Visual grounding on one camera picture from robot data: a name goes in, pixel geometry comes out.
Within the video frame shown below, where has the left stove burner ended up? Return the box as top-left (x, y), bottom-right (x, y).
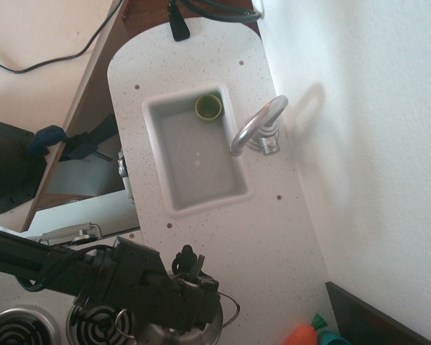
top-left (0, 305), bottom-right (61, 345)

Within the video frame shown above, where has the black box corner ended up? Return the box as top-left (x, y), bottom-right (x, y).
top-left (325, 281), bottom-right (431, 344)

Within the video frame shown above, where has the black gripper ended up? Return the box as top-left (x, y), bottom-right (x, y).
top-left (75, 239), bottom-right (221, 332)

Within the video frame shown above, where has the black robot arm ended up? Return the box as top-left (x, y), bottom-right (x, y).
top-left (0, 231), bottom-right (221, 336)

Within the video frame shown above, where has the white toy kitchen counter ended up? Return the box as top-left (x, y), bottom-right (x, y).
top-left (0, 17), bottom-right (336, 344)

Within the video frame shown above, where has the stove burner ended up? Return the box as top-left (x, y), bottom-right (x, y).
top-left (0, 305), bottom-right (61, 345)
top-left (65, 305), bottom-right (136, 344)

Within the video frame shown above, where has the silver oven door handle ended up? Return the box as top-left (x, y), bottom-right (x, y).
top-left (35, 223), bottom-right (102, 246)

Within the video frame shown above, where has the black clamp at top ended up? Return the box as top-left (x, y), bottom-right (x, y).
top-left (167, 1), bottom-right (190, 42)

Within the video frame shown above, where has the silver metal pot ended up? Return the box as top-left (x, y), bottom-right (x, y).
top-left (114, 290), bottom-right (241, 344)

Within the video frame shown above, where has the right stove burner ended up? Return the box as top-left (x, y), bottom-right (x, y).
top-left (65, 305), bottom-right (136, 344)

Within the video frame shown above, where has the black cable on floor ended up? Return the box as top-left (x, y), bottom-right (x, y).
top-left (0, 0), bottom-right (124, 75)

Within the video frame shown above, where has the silver toy faucet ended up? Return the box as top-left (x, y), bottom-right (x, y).
top-left (229, 95), bottom-right (289, 157)

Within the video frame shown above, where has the green plastic cup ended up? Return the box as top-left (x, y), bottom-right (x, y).
top-left (195, 94), bottom-right (223, 121)

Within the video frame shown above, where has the silver side knob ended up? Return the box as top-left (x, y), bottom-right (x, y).
top-left (116, 149), bottom-right (134, 204)

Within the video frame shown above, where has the teal plastic bowl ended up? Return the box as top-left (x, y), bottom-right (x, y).
top-left (318, 331), bottom-right (351, 345)

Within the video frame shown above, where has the orange toy carrot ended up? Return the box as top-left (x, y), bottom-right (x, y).
top-left (283, 313), bottom-right (328, 345)

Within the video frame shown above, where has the blue clamp handle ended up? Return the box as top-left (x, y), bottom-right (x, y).
top-left (26, 125), bottom-right (68, 157)

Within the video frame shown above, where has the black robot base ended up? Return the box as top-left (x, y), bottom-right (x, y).
top-left (0, 122), bottom-right (47, 214)

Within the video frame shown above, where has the white toy sink basin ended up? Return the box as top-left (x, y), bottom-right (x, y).
top-left (142, 83), bottom-right (253, 216)

